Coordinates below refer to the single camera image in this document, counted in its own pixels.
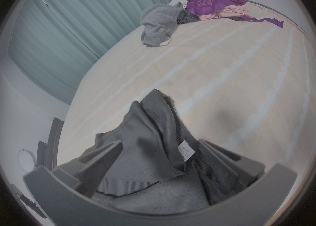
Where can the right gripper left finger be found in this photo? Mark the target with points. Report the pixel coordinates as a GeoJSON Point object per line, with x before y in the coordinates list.
{"type": "Point", "coordinates": [98, 170]}

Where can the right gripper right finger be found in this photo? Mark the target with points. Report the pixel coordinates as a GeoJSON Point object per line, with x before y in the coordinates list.
{"type": "Point", "coordinates": [242, 168]}

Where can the black T-shirt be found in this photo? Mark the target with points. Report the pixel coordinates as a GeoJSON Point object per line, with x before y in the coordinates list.
{"type": "Point", "coordinates": [153, 146]}

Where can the bed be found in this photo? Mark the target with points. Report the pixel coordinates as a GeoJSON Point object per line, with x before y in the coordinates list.
{"type": "Point", "coordinates": [234, 71]}

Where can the black chest of drawers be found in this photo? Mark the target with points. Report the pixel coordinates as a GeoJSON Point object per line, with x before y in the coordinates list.
{"type": "Point", "coordinates": [53, 141]}

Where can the round mirror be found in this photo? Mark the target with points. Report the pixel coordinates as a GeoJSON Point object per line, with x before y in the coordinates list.
{"type": "Point", "coordinates": [26, 160]}

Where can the blue-green curtain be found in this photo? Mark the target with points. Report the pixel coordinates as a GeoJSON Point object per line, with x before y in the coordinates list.
{"type": "Point", "coordinates": [49, 59]}
{"type": "Point", "coordinates": [111, 5]}

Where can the pink garment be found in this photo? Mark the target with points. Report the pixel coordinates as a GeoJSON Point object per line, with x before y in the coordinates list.
{"type": "Point", "coordinates": [227, 13]}

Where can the grey garment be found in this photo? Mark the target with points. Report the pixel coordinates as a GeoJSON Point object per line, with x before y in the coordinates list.
{"type": "Point", "coordinates": [158, 24]}

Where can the black shiny garment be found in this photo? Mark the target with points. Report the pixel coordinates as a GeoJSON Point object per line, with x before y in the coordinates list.
{"type": "Point", "coordinates": [187, 18]}

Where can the purple garment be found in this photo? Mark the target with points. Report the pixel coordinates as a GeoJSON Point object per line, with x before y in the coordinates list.
{"type": "Point", "coordinates": [207, 5]}

